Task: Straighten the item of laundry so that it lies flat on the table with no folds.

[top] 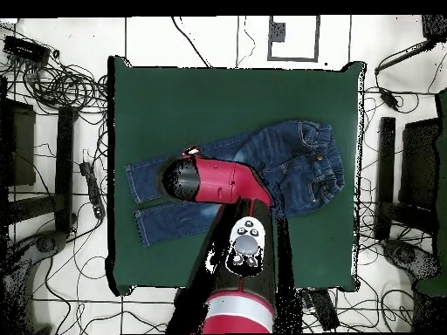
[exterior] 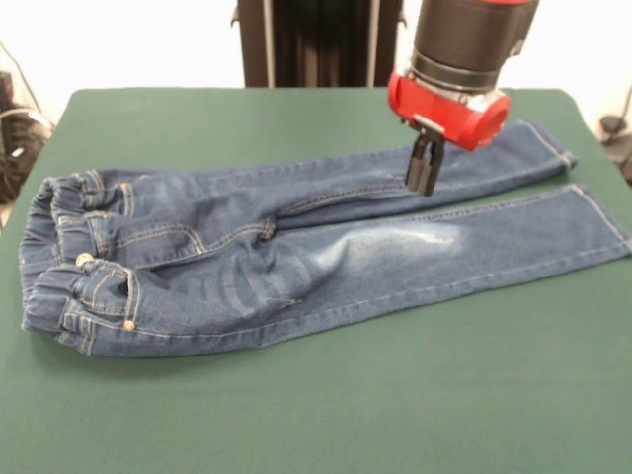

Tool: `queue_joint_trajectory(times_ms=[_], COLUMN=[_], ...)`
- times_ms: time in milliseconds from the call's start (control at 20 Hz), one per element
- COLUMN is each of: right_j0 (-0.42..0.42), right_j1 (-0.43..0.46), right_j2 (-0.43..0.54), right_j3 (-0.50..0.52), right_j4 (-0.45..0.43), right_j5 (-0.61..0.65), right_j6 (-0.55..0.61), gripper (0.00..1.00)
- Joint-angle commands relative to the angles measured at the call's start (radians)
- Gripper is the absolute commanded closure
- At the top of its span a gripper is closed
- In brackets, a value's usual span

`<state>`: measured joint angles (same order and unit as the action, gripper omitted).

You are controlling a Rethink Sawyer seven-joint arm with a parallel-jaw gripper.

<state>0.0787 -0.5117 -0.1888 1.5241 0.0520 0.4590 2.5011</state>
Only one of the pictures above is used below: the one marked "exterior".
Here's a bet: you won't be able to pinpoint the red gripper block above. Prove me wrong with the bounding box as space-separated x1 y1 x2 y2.
387 66 513 198

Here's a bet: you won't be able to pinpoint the black round stand base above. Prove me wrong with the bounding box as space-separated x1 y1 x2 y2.
598 83 632 187

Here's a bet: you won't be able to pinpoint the blue denim jeans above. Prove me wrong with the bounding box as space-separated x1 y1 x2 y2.
17 117 632 359

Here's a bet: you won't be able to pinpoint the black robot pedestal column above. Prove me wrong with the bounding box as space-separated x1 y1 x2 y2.
229 0 421 89

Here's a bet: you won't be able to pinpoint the dark green table cloth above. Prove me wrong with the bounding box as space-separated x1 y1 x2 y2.
0 87 632 474

